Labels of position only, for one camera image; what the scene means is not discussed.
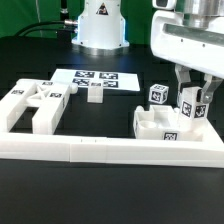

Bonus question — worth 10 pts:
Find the white chair seat block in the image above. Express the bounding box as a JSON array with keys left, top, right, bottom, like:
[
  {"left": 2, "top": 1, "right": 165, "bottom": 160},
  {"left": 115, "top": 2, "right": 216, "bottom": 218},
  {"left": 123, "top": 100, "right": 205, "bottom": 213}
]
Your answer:
[{"left": 133, "top": 105, "right": 207, "bottom": 141}]

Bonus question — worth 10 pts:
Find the white chair back frame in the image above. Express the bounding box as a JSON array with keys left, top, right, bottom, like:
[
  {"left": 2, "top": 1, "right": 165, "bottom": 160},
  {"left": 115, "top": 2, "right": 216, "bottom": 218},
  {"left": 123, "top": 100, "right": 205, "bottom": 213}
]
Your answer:
[{"left": 0, "top": 79, "right": 78, "bottom": 135}]

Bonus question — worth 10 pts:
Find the black antenna post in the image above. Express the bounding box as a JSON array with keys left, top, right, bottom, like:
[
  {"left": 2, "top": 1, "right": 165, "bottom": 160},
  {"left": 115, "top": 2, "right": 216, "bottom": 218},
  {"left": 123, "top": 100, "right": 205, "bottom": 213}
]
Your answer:
[{"left": 57, "top": 0, "right": 71, "bottom": 42}]

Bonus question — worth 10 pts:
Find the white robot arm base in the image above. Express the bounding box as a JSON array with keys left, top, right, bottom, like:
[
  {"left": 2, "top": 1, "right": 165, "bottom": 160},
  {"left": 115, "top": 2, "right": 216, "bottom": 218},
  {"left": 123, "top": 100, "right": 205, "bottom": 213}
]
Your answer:
[{"left": 72, "top": 0, "right": 129, "bottom": 56}]

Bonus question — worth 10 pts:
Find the white tagged cube left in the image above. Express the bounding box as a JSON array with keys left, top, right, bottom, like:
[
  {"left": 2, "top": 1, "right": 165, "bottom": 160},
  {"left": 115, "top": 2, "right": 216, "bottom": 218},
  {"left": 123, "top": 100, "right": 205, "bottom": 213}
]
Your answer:
[{"left": 149, "top": 84, "right": 169, "bottom": 104}]

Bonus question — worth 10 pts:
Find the black cable bundle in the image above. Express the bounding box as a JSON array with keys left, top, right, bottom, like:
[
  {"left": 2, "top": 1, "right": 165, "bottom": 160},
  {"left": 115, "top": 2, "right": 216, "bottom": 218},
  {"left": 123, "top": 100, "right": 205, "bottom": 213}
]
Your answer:
[{"left": 13, "top": 19, "right": 79, "bottom": 38}]

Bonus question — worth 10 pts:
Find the white marker sheet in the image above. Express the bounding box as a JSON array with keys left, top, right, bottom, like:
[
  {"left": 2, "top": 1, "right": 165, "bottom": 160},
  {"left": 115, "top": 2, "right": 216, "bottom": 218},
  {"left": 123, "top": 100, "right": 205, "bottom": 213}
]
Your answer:
[{"left": 51, "top": 69, "right": 140, "bottom": 91}]

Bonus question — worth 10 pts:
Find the white U-shaped fixture frame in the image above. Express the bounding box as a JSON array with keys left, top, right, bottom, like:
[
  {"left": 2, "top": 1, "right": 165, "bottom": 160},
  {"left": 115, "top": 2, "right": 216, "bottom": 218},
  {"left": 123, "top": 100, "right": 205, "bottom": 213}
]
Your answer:
[{"left": 0, "top": 107, "right": 224, "bottom": 168}]

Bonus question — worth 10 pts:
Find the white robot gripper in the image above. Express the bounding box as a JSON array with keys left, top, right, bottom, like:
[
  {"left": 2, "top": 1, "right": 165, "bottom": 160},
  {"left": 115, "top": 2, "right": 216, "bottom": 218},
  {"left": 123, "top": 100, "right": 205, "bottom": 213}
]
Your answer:
[{"left": 150, "top": 0, "right": 224, "bottom": 106}]

